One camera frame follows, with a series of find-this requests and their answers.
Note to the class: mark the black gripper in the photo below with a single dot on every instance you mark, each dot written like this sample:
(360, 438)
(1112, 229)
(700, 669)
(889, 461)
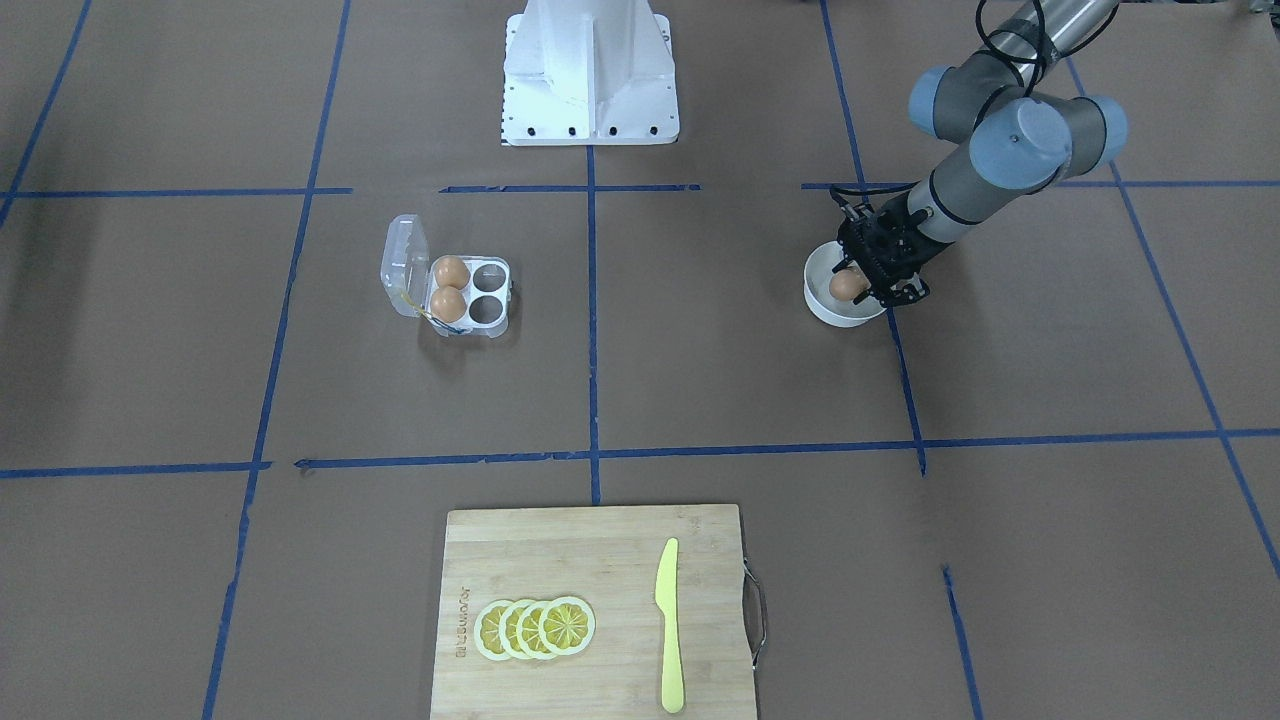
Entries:
(893, 246)

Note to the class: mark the brown egg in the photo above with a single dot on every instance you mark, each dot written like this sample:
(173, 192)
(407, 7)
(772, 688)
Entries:
(447, 304)
(848, 286)
(451, 271)

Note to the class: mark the clear plastic egg box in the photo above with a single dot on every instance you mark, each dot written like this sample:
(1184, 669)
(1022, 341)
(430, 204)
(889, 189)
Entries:
(406, 274)

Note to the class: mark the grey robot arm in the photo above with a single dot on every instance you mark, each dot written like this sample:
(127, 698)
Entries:
(1009, 139)

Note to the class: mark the brown egg front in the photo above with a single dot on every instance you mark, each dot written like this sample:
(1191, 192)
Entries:
(447, 304)

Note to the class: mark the white bowl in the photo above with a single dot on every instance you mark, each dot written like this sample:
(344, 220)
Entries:
(822, 304)

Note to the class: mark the yellow plastic knife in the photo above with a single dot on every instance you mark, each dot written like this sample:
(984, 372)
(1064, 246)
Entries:
(671, 678)

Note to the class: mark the wooden cutting board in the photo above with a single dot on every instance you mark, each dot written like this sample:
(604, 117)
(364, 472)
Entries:
(609, 557)

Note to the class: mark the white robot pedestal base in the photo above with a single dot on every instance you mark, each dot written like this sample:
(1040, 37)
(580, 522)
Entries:
(579, 73)

